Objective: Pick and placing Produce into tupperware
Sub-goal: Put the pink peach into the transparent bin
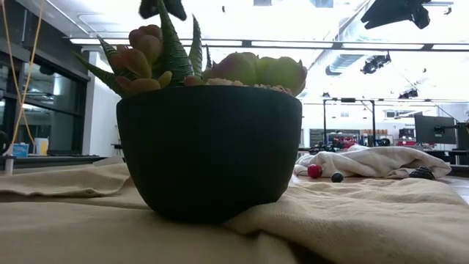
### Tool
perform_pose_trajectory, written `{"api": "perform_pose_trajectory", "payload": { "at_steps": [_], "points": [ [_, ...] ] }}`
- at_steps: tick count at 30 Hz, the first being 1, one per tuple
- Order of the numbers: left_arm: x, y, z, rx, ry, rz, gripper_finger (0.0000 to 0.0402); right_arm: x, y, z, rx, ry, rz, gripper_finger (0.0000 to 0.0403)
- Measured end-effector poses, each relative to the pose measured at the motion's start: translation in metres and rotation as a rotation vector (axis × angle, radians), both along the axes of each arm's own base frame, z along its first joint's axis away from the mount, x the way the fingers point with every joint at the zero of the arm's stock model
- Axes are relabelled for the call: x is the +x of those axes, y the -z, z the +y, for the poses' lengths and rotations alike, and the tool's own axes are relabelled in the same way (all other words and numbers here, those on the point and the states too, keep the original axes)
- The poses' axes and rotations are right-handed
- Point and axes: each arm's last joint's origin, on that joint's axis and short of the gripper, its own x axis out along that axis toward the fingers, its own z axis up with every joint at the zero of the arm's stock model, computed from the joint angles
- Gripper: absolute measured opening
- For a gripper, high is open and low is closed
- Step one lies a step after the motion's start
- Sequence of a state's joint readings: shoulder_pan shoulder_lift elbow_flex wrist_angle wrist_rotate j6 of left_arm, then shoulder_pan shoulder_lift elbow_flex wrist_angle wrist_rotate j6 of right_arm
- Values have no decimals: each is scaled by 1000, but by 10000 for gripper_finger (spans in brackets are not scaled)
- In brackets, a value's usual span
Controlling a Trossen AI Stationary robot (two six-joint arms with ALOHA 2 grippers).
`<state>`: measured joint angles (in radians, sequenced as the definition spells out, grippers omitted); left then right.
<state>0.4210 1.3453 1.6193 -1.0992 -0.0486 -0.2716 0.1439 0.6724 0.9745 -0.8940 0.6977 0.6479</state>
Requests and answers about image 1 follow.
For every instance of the white and yellow jar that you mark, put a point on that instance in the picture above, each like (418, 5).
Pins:
(41, 146)

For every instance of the white checked towel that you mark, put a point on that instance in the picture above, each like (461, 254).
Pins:
(373, 161)

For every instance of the small black ceiling fixture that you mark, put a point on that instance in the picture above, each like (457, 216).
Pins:
(408, 94)

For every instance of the white post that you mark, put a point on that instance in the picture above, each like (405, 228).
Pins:
(9, 165)

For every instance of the tan cloth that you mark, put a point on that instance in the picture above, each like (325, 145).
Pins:
(366, 220)

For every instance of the black desk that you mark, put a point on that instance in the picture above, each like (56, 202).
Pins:
(462, 158)

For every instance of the black stand frame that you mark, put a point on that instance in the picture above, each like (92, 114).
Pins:
(348, 99)

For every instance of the large black monitor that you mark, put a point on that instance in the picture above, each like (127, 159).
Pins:
(425, 135)

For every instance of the dark blackberry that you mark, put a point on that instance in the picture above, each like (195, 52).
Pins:
(422, 173)

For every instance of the red cherry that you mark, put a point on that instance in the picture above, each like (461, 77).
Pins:
(314, 171)

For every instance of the dark blueberry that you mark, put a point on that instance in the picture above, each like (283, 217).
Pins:
(337, 177)

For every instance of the mixed succulents in black pot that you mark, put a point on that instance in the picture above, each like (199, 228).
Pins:
(209, 154)

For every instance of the dark window frame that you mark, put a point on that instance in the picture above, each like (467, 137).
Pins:
(77, 121)

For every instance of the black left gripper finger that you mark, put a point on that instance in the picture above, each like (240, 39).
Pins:
(177, 9)
(148, 9)

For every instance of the large black ceiling fixture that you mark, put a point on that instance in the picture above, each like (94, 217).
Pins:
(373, 63)

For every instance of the blue box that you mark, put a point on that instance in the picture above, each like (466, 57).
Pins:
(21, 150)

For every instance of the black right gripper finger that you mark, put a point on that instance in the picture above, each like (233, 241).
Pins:
(383, 13)
(384, 20)

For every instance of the cluttered background workbench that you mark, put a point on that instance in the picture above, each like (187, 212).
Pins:
(344, 141)

